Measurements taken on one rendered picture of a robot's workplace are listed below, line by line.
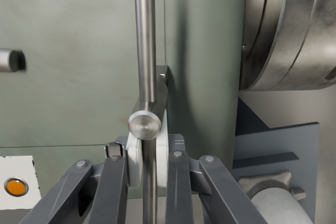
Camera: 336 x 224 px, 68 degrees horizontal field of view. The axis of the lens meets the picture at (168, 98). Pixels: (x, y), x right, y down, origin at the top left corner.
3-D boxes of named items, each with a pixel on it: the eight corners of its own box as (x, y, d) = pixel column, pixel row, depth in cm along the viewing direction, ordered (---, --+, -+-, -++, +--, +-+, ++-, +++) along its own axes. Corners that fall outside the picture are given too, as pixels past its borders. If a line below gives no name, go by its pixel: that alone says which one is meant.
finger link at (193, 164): (168, 174, 14) (222, 173, 14) (166, 133, 19) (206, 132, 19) (168, 196, 14) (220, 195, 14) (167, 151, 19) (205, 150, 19)
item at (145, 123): (150, 61, 26) (125, 111, 15) (171, 61, 26) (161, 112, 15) (151, 81, 27) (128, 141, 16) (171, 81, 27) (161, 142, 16)
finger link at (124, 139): (125, 199, 14) (72, 201, 14) (133, 152, 19) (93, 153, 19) (123, 176, 14) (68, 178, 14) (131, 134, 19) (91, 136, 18)
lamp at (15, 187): (12, 191, 31) (8, 195, 30) (8, 177, 30) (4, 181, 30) (29, 190, 31) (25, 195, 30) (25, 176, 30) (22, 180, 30)
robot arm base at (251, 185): (300, 209, 91) (309, 221, 85) (240, 218, 91) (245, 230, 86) (301, 167, 85) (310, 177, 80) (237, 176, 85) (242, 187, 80)
